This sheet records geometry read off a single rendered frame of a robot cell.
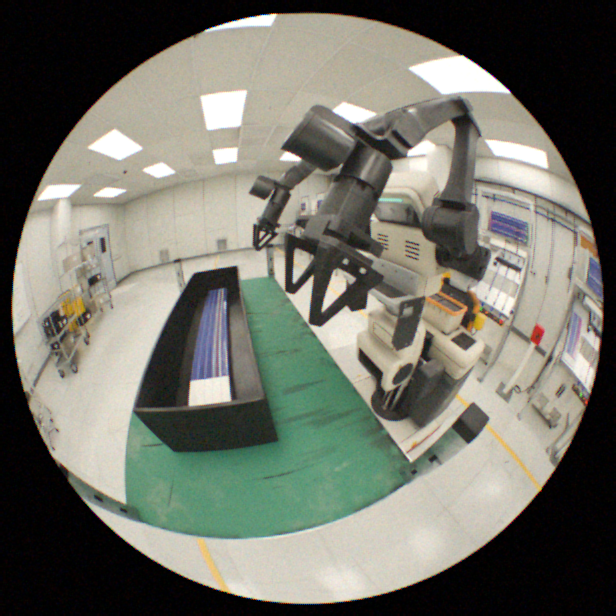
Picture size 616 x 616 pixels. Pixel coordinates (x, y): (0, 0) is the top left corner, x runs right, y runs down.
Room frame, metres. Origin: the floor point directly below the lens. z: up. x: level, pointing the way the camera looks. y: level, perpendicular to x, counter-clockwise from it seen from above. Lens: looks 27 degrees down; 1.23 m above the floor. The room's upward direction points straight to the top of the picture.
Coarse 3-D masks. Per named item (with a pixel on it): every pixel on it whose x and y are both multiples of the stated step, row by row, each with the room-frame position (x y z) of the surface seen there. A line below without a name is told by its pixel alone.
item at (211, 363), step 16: (224, 288) 0.60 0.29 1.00; (208, 304) 0.47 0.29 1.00; (224, 304) 0.47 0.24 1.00; (208, 320) 0.38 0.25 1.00; (224, 320) 0.38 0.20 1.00; (208, 336) 0.32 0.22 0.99; (224, 336) 0.32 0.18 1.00; (208, 352) 0.26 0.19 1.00; (224, 352) 0.27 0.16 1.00; (192, 368) 0.21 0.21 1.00; (208, 368) 0.22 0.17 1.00; (224, 368) 0.22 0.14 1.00; (192, 384) 0.18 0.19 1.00; (208, 384) 0.18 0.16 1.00; (224, 384) 0.19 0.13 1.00; (192, 400) 0.15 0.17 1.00; (208, 400) 0.15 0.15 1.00; (224, 400) 0.16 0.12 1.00
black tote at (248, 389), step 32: (192, 288) 0.52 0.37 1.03; (192, 320) 0.44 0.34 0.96; (160, 352) 0.19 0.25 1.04; (192, 352) 0.30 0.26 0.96; (160, 384) 0.14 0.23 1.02; (256, 384) 0.22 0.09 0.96; (160, 416) 0.07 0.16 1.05; (192, 416) 0.09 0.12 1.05; (224, 416) 0.10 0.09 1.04; (256, 416) 0.12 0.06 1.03; (192, 448) 0.08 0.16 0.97; (224, 448) 0.09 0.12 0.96
